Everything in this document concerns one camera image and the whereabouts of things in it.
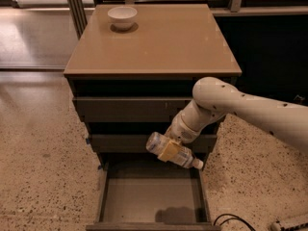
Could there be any brown drawer cabinet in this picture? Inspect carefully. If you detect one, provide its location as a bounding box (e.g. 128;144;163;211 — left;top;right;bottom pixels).
64;3;243;231

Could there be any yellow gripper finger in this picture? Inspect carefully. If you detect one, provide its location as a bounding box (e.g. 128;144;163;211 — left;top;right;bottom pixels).
158;140;181;162

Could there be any black cable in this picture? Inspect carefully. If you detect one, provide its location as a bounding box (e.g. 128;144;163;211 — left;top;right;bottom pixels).
213;213;257;231

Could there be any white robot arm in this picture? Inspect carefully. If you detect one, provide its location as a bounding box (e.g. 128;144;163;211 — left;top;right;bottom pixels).
159;77;308;162

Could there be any open bottom drawer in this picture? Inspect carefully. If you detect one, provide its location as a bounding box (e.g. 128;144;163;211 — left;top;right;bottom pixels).
86;161;220;231

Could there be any blue labelled plastic bottle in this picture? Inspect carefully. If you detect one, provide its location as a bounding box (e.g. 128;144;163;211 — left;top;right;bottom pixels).
146;132;204;169

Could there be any top drawer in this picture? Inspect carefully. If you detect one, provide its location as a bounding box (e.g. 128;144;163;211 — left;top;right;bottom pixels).
73;97;191;123

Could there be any metal frame post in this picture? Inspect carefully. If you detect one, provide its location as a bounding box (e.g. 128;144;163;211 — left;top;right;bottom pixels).
67;0;88;39

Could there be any white ceramic bowl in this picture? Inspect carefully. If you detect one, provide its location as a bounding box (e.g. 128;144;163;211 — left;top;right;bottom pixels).
108;6;138;31

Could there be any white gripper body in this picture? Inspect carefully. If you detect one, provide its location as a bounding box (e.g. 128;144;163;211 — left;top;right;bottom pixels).
165;111;201;143

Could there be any white power strip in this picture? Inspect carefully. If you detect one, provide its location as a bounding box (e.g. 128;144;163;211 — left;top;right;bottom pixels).
269;213;308;231

